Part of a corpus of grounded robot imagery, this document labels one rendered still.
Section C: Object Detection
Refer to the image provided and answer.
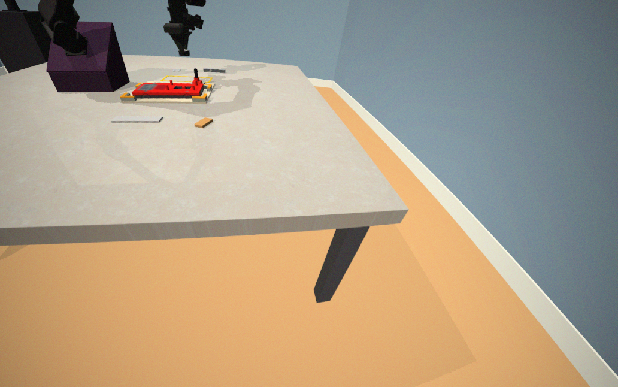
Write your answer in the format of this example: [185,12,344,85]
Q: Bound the orange flat block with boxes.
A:
[195,117,213,128]

